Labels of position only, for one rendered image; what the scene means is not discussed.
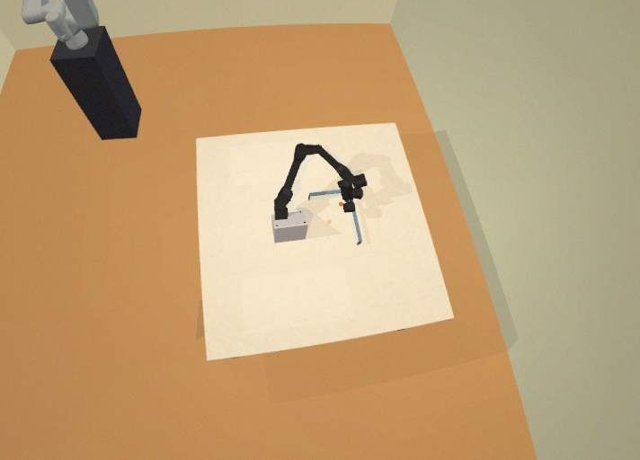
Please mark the low clear corner walls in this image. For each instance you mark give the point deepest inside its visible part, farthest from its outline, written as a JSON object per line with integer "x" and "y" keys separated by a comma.
{"x": 337, "y": 195}

